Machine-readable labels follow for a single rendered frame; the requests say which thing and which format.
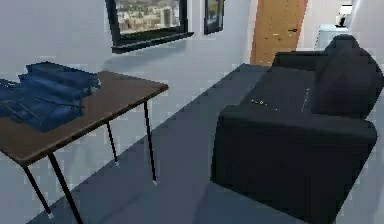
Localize brown table with black legs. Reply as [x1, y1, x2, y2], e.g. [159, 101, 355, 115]
[0, 70, 170, 224]

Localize black sofa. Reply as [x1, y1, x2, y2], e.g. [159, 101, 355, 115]
[210, 50, 378, 224]

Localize black framed picture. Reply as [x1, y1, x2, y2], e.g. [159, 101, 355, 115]
[203, 0, 225, 36]

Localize black framed window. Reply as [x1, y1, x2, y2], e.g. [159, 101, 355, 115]
[105, 0, 195, 55]

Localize orange wooden door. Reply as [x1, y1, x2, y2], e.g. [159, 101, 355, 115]
[250, 0, 309, 67]

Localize blue folded jeans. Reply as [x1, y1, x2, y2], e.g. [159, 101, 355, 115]
[0, 61, 102, 133]

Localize white cabinet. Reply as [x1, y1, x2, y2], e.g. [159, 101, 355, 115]
[314, 24, 349, 52]

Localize black sofa cushion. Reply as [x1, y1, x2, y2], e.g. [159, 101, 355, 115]
[311, 34, 384, 120]

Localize white lamp with black base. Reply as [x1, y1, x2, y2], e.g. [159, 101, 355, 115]
[337, 3, 354, 28]

